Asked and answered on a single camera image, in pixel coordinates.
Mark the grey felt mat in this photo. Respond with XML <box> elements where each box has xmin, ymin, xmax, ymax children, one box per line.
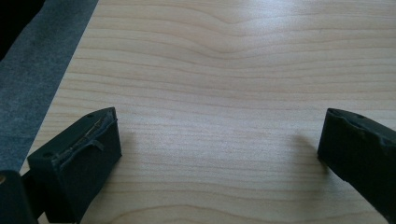
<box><xmin>0</xmin><ymin>0</ymin><xmax>100</xmax><ymax>174</ymax></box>

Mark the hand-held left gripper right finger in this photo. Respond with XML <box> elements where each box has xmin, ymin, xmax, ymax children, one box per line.
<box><xmin>317</xmin><ymin>107</ymin><xmax>396</xmax><ymax>224</ymax></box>

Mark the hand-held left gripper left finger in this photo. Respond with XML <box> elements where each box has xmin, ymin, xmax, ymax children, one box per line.
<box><xmin>26</xmin><ymin>106</ymin><xmax>123</xmax><ymax>224</ymax></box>

